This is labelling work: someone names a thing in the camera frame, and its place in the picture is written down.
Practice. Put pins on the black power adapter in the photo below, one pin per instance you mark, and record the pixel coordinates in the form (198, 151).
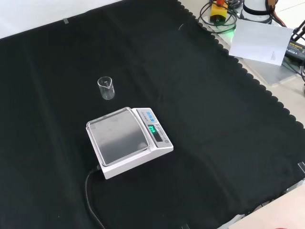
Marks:
(295, 50)

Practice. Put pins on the black bench cloth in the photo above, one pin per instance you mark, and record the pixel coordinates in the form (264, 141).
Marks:
(202, 119)

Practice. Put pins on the white electronic balance steel pan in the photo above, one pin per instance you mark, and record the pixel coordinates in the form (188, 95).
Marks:
(119, 138)

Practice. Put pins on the black tripod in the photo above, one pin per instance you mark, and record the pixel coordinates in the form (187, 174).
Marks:
(299, 31)

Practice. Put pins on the small clear glass beaker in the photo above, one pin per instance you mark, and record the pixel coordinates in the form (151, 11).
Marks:
(106, 91)

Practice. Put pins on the pale board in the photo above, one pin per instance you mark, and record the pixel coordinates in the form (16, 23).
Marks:
(259, 40)

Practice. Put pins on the clear cloth clip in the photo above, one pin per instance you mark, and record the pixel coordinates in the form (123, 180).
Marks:
(302, 167)
(65, 21)
(185, 226)

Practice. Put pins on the yellow stop button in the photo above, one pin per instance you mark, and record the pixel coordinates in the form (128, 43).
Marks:
(217, 11)

